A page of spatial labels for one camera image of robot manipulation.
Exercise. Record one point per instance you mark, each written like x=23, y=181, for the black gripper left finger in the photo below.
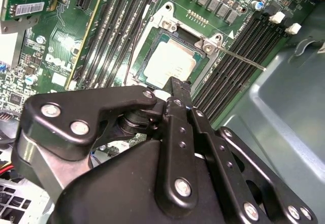
x=63, y=117

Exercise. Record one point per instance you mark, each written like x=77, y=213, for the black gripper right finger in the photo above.
x=221, y=153

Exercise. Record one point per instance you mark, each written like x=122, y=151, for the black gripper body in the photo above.
x=114, y=191

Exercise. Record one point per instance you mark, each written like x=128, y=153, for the thin metal locking lever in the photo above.
x=241, y=58
x=134, y=41

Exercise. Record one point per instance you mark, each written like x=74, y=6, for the silver CPU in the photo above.
x=170, y=61

